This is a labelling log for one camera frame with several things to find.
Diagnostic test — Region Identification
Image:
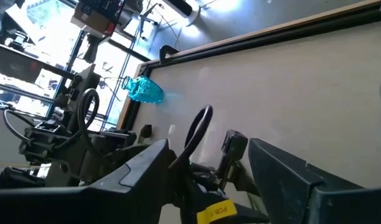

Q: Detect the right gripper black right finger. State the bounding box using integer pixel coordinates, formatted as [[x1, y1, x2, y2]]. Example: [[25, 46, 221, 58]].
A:
[[248, 138, 381, 224]]

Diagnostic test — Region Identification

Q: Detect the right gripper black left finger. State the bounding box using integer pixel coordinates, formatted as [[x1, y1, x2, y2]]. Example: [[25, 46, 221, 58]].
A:
[[0, 139, 169, 224]]

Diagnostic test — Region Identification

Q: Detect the black artificial tulip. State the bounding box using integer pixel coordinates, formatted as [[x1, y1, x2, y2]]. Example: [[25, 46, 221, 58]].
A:
[[138, 123, 154, 140]]

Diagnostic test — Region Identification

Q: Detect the blue glass vase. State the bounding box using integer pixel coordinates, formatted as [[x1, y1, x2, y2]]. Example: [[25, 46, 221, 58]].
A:
[[121, 74, 165, 105]]

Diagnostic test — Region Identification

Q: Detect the yellow label tag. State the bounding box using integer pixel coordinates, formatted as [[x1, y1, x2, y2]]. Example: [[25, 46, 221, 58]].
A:
[[195, 198, 238, 224]]

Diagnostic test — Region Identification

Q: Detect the white table mat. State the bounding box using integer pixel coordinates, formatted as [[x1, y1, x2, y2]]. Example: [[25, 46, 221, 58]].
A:
[[117, 18, 381, 224]]

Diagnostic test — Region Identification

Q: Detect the black table clamp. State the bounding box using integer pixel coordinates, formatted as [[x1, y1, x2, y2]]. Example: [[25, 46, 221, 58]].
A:
[[159, 45, 181, 65]]

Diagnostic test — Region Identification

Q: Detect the brown cardboard box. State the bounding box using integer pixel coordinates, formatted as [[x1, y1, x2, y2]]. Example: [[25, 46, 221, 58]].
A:
[[70, 2, 118, 37]]

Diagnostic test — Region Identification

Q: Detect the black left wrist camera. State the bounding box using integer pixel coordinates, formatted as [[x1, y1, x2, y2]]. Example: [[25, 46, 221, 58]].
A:
[[215, 129, 249, 191]]

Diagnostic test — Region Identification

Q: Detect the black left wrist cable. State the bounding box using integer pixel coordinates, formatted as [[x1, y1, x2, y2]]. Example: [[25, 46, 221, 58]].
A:
[[168, 105, 214, 170]]

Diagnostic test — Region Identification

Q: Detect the black aluminium table frame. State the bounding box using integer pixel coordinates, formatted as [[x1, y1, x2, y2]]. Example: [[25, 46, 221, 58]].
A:
[[115, 0, 381, 131]]

